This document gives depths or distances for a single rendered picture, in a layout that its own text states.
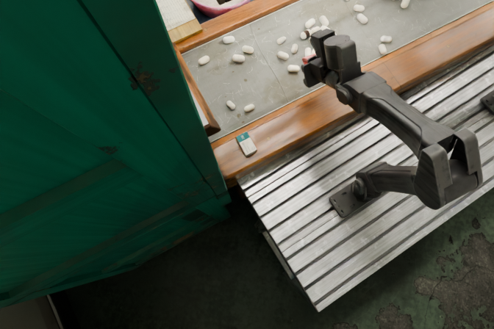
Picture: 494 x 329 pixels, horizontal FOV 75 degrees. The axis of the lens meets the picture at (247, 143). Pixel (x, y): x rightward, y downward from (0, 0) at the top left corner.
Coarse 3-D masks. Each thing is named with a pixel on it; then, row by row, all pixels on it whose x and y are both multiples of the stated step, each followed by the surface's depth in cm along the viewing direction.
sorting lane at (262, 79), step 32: (320, 0) 105; (352, 0) 105; (384, 0) 105; (416, 0) 106; (448, 0) 106; (480, 0) 106; (256, 32) 102; (288, 32) 102; (352, 32) 102; (384, 32) 102; (416, 32) 102; (192, 64) 99; (224, 64) 99; (256, 64) 99; (288, 64) 99; (224, 96) 96; (256, 96) 96; (288, 96) 96; (224, 128) 93
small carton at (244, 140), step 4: (244, 132) 88; (240, 136) 88; (244, 136) 88; (248, 136) 88; (240, 140) 87; (244, 140) 87; (248, 140) 87; (240, 144) 87; (244, 144) 87; (248, 144) 87; (252, 144) 87; (244, 148) 86; (248, 148) 87; (252, 148) 87; (256, 148) 87; (244, 152) 86; (248, 152) 86; (252, 152) 87
